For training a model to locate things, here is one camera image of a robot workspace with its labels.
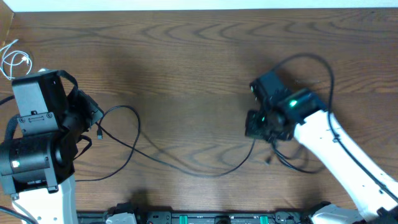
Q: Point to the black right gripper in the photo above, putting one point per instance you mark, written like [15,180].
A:
[251,130]

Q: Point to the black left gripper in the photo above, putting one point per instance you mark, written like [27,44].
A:
[89,103]

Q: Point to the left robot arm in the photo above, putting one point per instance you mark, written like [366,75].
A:
[37,155]

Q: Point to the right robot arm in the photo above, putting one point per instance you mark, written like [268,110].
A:
[284,115]

